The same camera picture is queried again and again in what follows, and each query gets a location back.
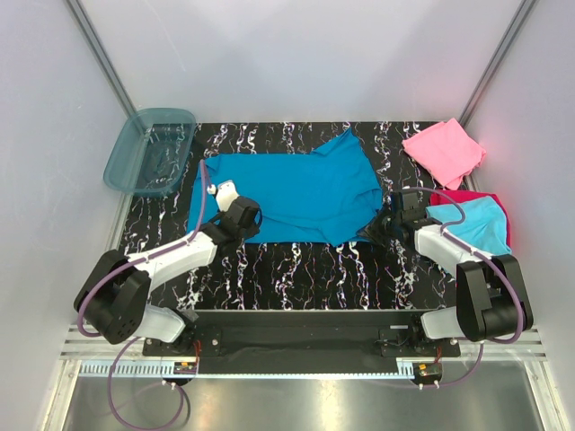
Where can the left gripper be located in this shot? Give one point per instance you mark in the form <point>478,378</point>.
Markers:
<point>253,231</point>

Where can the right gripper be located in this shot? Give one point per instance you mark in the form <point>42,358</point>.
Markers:
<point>372,234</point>

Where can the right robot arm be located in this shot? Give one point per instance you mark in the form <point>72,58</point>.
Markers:
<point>491,298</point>

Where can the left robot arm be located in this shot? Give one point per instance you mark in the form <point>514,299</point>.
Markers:
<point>113,303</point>

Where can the magenta folded t-shirt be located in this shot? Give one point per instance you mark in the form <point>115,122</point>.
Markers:
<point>442,209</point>

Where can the pink folded t-shirt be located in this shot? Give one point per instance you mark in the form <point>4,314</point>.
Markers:
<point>446,152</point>

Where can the light blue folded t-shirt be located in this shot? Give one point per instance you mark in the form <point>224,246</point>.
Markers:
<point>484,227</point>

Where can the teal plastic bin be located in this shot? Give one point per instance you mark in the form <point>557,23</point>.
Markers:
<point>150,154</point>

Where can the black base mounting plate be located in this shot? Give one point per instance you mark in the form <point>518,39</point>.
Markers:
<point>305,343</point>

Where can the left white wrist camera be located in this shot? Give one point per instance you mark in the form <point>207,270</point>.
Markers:
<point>224,194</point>

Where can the slotted cable duct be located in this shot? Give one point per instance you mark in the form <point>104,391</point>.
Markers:
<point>130,369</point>

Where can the left corner frame post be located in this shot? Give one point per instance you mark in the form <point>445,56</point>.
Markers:
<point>96,46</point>

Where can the corner frame post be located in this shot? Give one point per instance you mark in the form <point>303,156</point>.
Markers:
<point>507,40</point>
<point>96,46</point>

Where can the right corner frame post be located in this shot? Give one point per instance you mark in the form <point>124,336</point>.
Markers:
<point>507,40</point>

